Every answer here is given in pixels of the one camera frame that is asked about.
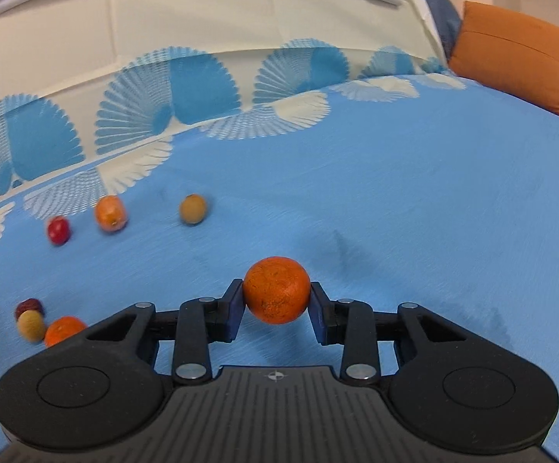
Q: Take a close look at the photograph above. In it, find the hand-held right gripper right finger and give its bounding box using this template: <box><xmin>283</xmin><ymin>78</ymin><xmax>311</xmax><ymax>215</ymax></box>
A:
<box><xmin>309</xmin><ymin>282</ymin><xmax>468</xmax><ymax>385</ymax></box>

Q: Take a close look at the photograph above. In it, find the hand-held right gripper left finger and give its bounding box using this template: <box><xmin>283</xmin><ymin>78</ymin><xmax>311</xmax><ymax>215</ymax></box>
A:
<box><xmin>88</xmin><ymin>279</ymin><xmax>246</xmax><ymax>385</ymax></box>

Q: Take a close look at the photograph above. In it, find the large orange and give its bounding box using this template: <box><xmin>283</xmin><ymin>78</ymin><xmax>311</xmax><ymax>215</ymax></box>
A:
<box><xmin>243</xmin><ymin>256</ymin><xmax>312</xmax><ymax>325</ymax></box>

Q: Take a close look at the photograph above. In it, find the brown-yellow round fruit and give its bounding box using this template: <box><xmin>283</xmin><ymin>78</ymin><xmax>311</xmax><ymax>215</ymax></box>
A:
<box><xmin>179</xmin><ymin>194</ymin><xmax>208</xmax><ymax>225</ymax></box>

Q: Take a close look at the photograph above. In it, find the blue fan-printed bedsheet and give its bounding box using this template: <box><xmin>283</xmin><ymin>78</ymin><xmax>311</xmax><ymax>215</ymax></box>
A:
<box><xmin>0</xmin><ymin>0</ymin><xmax>559</xmax><ymax>463</ymax></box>

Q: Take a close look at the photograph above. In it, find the small orange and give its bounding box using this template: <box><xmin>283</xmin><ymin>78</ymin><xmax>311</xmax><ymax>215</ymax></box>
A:
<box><xmin>95</xmin><ymin>195</ymin><xmax>128</xmax><ymax>233</ymax></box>
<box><xmin>44</xmin><ymin>316</ymin><xmax>88</xmax><ymax>349</ymax></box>

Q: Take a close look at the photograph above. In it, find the red round fruit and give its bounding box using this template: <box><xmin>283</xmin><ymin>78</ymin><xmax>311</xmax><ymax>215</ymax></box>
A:
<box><xmin>46</xmin><ymin>217</ymin><xmax>72</xmax><ymax>246</ymax></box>

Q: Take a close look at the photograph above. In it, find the pale yellow round fruit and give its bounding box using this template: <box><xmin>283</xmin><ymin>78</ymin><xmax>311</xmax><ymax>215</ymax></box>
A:
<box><xmin>17</xmin><ymin>310</ymin><xmax>47</xmax><ymax>344</ymax></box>

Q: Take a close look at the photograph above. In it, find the dark red small fruit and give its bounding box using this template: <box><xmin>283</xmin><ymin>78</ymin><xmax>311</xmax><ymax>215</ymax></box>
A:
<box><xmin>15</xmin><ymin>298</ymin><xmax>45</xmax><ymax>320</ymax></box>

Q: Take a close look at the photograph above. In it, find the orange cushion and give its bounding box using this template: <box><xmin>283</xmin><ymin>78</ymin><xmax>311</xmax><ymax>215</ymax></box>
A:
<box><xmin>447</xmin><ymin>1</ymin><xmax>559</xmax><ymax>122</ymax></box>

